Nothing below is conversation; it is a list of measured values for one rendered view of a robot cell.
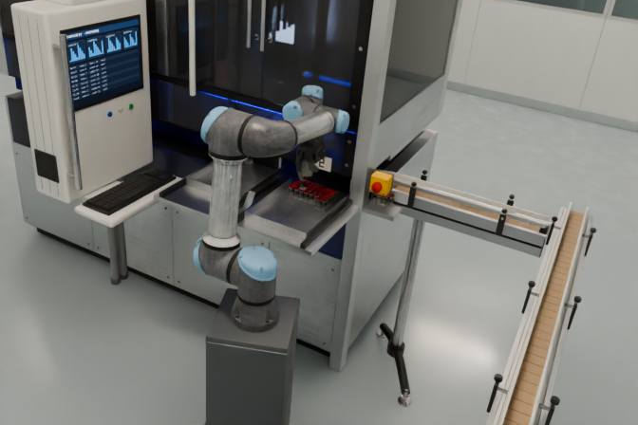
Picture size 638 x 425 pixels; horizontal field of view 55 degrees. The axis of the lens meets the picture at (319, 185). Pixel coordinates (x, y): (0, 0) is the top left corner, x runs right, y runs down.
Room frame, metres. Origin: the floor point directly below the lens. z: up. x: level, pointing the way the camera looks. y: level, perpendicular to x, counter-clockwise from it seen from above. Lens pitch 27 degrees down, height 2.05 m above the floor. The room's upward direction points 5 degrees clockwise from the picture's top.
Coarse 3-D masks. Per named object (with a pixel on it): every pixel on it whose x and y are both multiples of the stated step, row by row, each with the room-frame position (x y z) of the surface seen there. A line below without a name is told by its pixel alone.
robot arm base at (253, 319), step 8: (240, 304) 1.48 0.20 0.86; (248, 304) 1.46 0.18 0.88; (256, 304) 1.46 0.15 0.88; (264, 304) 1.47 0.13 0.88; (272, 304) 1.49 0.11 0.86; (232, 312) 1.49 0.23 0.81; (240, 312) 1.46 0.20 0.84; (248, 312) 1.46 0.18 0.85; (256, 312) 1.46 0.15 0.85; (264, 312) 1.46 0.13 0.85; (272, 312) 1.48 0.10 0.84; (232, 320) 1.48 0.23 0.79; (240, 320) 1.45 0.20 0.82; (248, 320) 1.45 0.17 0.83; (256, 320) 1.45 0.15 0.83; (264, 320) 1.46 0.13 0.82; (272, 320) 1.47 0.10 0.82; (240, 328) 1.45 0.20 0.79; (248, 328) 1.44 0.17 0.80; (256, 328) 1.44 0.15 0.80; (264, 328) 1.45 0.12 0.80
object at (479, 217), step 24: (408, 192) 2.20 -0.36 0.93; (432, 192) 2.15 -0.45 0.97; (456, 192) 2.18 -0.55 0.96; (432, 216) 2.12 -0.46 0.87; (456, 216) 2.08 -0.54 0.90; (480, 216) 2.04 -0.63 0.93; (504, 216) 2.00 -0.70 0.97; (528, 216) 2.08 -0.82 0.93; (504, 240) 2.00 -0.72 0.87; (528, 240) 1.96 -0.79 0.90
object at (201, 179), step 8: (208, 168) 2.30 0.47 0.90; (248, 168) 2.37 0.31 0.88; (256, 168) 2.38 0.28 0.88; (264, 168) 2.39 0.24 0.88; (280, 168) 2.34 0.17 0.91; (192, 176) 2.20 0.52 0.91; (200, 176) 2.25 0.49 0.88; (208, 176) 2.26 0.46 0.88; (248, 176) 2.29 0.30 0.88; (256, 176) 2.30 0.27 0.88; (264, 176) 2.31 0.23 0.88; (272, 176) 2.28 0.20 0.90; (192, 184) 2.16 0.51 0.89; (200, 184) 2.14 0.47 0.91; (208, 184) 2.13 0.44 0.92; (248, 184) 2.22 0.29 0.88; (256, 184) 2.17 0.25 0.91; (208, 192) 2.13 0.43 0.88; (240, 192) 2.15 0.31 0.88; (248, 192) 2.11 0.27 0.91
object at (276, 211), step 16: (272, 192) 2.12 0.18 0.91; (288, 192) 2.19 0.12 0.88; (256, 208) 2.01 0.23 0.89; (272, 208) 2.05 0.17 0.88; (288, 208) 2.06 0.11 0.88; (304, 208) 2.07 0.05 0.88; (336, 208) 2.06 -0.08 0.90; (272, 224) 1.89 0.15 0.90; (288, 224) 1.94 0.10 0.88; (304, 224) 1.95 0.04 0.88; (320, 224) 1.94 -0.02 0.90
